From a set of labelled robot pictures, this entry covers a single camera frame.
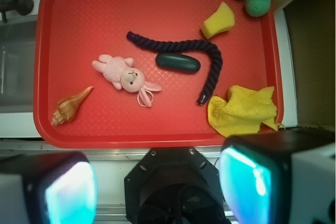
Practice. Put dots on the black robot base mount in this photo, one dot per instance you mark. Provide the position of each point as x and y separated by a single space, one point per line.
174 185

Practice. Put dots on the steel sink basin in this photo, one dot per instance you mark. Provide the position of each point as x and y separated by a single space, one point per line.
18 38

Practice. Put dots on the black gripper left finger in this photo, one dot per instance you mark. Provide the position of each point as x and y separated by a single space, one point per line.
48 188

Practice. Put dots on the grey faucet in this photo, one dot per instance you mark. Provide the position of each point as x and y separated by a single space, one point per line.
22 7

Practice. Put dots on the brown spiral seashell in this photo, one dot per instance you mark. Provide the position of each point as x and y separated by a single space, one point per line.
68 107

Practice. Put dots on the yellow sponge wedge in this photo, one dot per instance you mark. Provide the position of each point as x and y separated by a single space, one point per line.
223 19

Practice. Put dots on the red plastic tray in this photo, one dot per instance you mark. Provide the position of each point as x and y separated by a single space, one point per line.
73 33

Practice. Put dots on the dark green cucumber toy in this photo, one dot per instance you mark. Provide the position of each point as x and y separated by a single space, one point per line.
178 62

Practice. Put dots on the pink plush bunny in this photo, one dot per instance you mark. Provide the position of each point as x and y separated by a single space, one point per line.
123 75

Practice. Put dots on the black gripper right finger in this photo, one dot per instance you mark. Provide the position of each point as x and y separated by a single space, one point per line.
282 177

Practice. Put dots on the green knitted ball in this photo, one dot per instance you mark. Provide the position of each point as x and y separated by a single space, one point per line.
257 8

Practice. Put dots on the yellow cloth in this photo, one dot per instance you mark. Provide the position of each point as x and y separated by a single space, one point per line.
244 112

